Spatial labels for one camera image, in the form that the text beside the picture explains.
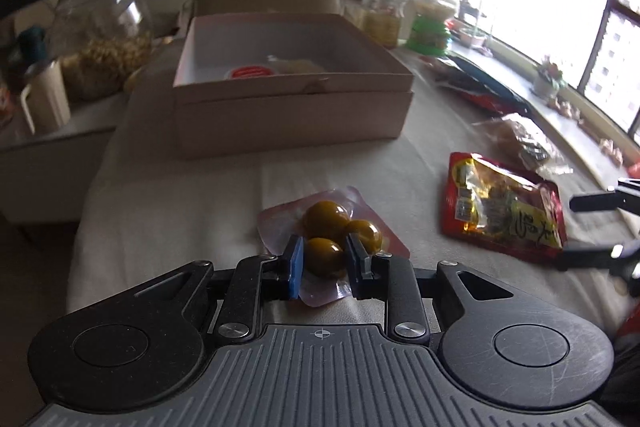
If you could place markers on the small potted plant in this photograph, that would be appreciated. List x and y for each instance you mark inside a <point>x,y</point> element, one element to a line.
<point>549,80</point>

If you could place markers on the red white round snack pack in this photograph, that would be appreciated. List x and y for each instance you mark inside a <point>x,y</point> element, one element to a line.
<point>250,71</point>

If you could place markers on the yellow balls pink pack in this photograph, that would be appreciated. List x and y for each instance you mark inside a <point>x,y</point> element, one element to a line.
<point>324,220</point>

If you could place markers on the clear bread snack pack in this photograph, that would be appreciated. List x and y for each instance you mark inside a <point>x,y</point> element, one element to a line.
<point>519,142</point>

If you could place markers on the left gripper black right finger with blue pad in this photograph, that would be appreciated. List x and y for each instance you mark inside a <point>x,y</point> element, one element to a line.
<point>393,280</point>

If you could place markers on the pale wafer snack pack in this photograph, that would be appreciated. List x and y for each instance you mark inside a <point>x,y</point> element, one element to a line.
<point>299,66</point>

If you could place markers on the pink cardboard gift box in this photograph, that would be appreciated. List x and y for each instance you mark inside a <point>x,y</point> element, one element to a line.
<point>364,94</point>

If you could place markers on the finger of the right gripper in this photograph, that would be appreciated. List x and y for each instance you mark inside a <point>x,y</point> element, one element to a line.
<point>620,260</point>
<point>625,196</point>

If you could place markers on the green base snack jar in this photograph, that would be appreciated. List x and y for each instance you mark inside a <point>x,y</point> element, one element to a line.
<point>430,33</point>

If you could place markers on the red lid plastic jar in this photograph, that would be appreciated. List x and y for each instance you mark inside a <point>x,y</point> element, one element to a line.
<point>381,20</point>

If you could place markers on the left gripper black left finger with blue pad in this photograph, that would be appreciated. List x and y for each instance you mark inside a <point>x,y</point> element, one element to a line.
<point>252,283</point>

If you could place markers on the red yellow snack bag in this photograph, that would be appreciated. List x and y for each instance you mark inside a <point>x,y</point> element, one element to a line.
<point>512,211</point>

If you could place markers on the glass jar with nuts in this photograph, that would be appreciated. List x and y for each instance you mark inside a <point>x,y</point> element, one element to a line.
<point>99,44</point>

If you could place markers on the dark red snack packet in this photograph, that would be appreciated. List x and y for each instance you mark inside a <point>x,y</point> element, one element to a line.
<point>458,74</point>

